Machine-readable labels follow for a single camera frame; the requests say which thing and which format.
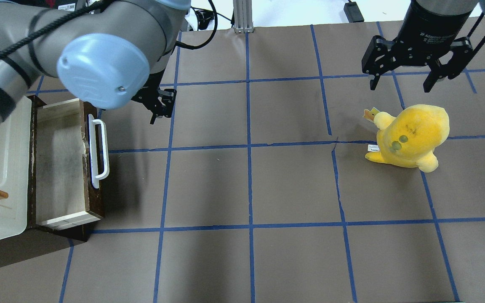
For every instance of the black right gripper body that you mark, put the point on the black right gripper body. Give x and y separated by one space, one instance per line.
430 23

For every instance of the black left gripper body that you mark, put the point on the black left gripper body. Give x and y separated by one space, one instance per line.
157 97

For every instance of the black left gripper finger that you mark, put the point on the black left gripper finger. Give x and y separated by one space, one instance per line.
163 104

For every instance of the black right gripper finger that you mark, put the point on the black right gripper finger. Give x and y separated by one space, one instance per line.
462 54
378 59

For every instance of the white drawer handle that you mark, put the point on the white drawer handle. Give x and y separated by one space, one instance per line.
99 155

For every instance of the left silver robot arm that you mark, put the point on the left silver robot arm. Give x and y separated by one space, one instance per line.
103 53

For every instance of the yellow dinosaur plush toy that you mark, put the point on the yellow dinosaur plush toy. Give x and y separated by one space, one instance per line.
410 138

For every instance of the aluminium frame post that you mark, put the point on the aluminium frame post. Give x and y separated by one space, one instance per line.
243 17

